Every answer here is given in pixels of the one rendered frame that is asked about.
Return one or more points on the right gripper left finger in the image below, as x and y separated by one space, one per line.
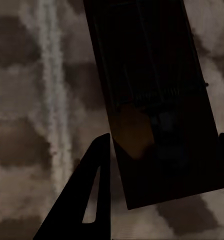
64 221

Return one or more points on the mousetrap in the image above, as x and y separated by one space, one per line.
162 126

